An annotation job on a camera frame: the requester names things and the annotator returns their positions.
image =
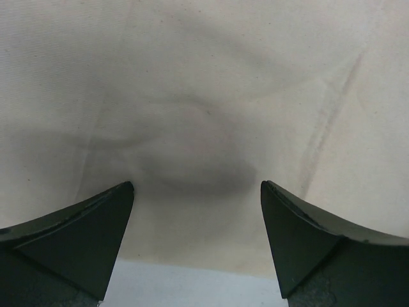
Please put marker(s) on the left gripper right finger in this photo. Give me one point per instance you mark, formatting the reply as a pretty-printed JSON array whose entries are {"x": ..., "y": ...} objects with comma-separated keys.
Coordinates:
[{"x": 321, "y": 259}]

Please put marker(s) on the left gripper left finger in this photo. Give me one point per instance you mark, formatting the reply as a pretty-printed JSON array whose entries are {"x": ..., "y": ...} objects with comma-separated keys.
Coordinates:
[{"x": 65, "y": 258}]

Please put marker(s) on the beige cloth surgical kit wrap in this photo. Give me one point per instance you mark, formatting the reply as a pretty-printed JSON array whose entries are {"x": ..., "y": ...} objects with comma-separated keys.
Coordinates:
[{"x": 196, "y": 103}]

